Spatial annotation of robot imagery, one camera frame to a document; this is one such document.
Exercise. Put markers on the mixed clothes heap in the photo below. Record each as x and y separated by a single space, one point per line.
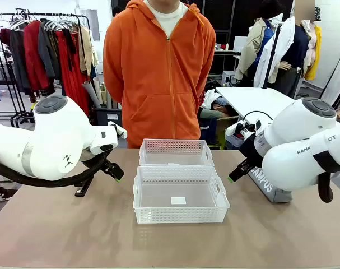
214 101

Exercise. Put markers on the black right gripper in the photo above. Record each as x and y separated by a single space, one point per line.
252 154

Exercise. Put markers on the black stand pole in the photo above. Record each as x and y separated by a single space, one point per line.
273 53

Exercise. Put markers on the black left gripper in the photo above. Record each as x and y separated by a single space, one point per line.
88 157

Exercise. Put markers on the cream cardboard tube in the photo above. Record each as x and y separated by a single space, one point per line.
98 87

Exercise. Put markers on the white background table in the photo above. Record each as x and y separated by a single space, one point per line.
253 101

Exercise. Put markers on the bystander leg and shoe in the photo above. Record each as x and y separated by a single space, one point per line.
3 194

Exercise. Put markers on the mannequin with beige coat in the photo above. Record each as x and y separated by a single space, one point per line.
251 50

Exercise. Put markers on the dark red hanging jacket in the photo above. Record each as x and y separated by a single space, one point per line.
32 56

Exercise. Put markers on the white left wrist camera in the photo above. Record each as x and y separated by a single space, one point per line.
119 130

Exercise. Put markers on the dark grey hanging garment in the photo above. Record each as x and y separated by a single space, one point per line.
18 61

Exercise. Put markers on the red hanging dress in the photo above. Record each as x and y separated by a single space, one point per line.
71 73

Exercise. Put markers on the yellow hanging garment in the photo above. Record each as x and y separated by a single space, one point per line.
315 56

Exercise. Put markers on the black stapler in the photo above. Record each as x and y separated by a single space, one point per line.
81 192

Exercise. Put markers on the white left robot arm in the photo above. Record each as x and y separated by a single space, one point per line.
55 134

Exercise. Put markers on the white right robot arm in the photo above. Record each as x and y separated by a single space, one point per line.
293 168

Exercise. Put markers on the white paper roll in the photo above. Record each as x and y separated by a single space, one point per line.
91 95

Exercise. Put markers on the white label in large basket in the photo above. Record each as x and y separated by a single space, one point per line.
178 201

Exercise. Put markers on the grey CAMPUS zip pouch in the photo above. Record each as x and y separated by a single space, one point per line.
276 196

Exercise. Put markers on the beige hanging garment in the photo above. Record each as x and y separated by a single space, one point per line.
87 47

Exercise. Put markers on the grey storage bin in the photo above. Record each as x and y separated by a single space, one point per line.
108 116

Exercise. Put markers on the small white perforated plastic basket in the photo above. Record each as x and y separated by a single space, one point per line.
172 147

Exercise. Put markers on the white storage box red contents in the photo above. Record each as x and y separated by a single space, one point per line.
232 138

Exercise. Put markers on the grey hanging jacket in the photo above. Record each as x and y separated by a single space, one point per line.
46 50

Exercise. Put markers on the white label in small basket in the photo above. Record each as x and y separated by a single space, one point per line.
173 164

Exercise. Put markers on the black metal clothes rack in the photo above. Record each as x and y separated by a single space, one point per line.
17 115

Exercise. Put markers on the white hanging coat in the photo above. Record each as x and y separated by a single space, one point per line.
284 45

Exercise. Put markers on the person in orange hoodie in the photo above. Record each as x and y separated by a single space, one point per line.
158 84

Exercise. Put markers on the small white appliance box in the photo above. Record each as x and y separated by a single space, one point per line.
228 78

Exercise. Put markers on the large white perforated plastic basket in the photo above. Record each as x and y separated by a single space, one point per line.
181 215

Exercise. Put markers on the lime green stool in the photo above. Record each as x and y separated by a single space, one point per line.
221 140

